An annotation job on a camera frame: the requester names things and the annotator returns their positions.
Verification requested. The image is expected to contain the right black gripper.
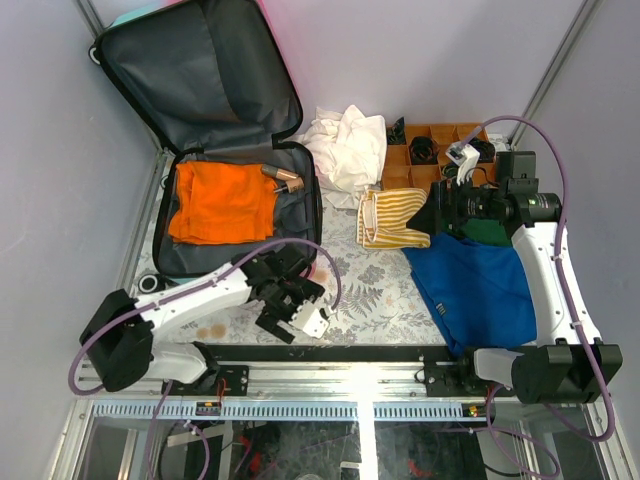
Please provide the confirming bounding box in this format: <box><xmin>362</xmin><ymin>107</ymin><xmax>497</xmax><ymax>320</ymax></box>
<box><xmin>406</xmin><ymin>170</ymin><xmax>506</xmax><ymax>236</ymax></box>

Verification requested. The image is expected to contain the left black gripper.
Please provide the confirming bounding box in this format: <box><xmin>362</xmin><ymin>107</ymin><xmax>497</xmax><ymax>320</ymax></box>
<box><xmin>259</xmin><ymin>278</ymin><xmax>325</xmax><ymax>343</ymax></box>

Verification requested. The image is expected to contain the yellow striped shirt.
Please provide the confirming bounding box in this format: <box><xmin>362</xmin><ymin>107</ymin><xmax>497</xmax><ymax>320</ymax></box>
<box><xmin>356</xmin><ymin>188</ymin><xmax>431</xmax><ymax>250</ymax></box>

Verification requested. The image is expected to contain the dark green shirt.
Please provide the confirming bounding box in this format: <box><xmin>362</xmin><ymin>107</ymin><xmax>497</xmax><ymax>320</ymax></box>
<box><xmin>448</xmin><ymin>219</ymin><xmax>512</xmax><ymax>247</ymax></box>

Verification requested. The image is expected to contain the foundation bottle black cap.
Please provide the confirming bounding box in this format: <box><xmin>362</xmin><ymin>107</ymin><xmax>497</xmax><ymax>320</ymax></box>
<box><xmin>274</xmin><ymin>178</ymin><xmax>304</xmax><ymax>194</ymax></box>

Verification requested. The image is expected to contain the orange shirt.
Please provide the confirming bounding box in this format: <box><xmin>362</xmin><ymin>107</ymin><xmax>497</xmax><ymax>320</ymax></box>
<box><xmin>168</xmin><ymin>161</ymin><xmax>277</xmax><ymax>245</ymax></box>

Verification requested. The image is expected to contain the foundation bottle grey cap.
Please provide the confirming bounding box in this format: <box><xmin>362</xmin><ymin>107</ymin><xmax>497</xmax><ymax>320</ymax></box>
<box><xmin>261</xmin><ymin>164</ymin><xmax>298</xmax><ymax>181</ymax></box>

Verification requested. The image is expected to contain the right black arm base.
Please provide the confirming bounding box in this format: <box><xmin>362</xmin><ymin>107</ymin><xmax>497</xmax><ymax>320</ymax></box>
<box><xmin>414</xmin><ymin>347</ymin><xmax>484</xmax><ymax>398</ymax></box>

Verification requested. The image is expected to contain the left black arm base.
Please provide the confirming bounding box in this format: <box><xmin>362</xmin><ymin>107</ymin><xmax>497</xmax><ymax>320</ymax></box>
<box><xmin>196</xmin><ymin>360</ymin><xmax>250</xmax><ymax>398</ymax></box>

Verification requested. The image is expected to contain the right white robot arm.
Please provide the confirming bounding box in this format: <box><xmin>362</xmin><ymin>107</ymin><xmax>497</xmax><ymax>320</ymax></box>
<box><xmin>407</xmin><ymin>152</ymin><xmax>623</xmax><ymax>404</ymax></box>

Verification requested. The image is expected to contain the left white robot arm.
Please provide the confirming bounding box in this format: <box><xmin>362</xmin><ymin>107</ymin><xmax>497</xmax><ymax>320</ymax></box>
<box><xmin>79</xmin><ymin>239</ymin><xmax>329</xmax><ymax>395</ymax></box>

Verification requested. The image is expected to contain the orange compartment tray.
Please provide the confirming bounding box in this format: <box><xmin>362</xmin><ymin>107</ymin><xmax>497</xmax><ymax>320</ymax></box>
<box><xmin>381</xmin><ymin>118</ymin><xmax>496</xmax><ymax>191</ymax></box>

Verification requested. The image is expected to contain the rolled dark sock middle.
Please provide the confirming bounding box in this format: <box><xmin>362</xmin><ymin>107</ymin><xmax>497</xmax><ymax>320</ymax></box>
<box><xmin>409</xmin><ymin>136</ymin><xmax>439</xmax><ymax>165</ymax></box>

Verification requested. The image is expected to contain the rolled dark sock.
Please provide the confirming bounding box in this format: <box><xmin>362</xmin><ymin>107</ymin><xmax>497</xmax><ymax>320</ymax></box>
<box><xmin>409</xmin><ymin>136</ymin><xmax>439</xmax><ymax>165</ymax></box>
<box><xmin>469</xmin><ymin>137</ymin><xmax>496</xmax><ymax>163</ymax></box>

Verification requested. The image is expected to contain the rolled dark sock right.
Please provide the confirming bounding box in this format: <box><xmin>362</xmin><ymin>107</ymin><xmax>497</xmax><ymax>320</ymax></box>
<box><xmin>469</xmin><ymin>137</ymin><xmax>496</xmax><ymax>163</ymax></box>

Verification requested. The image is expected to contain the rolled dark sock outside tray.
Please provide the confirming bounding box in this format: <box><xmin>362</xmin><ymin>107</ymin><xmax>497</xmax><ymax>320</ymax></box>
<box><xmin>386</xmin><ymin>117</ymin><xmax>406</xmax><ymax>146</ymax></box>

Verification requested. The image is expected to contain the blue folded shirt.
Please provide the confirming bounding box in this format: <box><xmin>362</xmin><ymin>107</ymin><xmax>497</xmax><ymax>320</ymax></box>
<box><xmin>403</xmin><ymin>234</ymin><xmax>537</xmax><ymax>357</ymax></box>

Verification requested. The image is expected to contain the white crumpled cloth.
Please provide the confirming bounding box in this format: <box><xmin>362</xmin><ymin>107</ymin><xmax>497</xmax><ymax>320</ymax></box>
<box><xmin>291</xmin><ymin>105</ymin><xmax>387</xmax><ymax>209</ymax></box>

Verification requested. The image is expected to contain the pink and teal suitcase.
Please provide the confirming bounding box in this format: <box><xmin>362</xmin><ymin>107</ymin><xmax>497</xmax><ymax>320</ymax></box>
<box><xmin>88</xmin><ymin>0</ymin><xmax>324</xmax><ymax>294</ymax></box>

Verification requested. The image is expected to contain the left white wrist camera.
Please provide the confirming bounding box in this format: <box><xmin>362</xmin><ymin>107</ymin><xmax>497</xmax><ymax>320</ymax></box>
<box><xmin>290</xmin><ymin>301</ymin><xmax>329</xmax><ymax>339</ymax></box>

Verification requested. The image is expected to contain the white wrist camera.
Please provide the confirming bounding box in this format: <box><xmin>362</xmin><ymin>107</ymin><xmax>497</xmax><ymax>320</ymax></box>
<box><xmin>290</xmin><ymin>301</ymin><xmax>329</xmax><ymax>339</ymax></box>
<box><xmin>446</xmin><ymin>142</ymin><xmax>480</xmax><ymax>185</ymax></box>

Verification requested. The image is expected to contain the aluminium mounting rail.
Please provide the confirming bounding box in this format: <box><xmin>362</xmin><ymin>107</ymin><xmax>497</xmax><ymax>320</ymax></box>
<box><xmin>71</xmin><ymin>345</ymin><xmax>492</xmax><ymax>423</ymax></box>

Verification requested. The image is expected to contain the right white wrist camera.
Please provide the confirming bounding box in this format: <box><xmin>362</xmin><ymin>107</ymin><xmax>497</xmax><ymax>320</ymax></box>
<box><xmin>446</xmin><ymin>142</ymin><xmax>480</xmax><ymax>185</ymax></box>

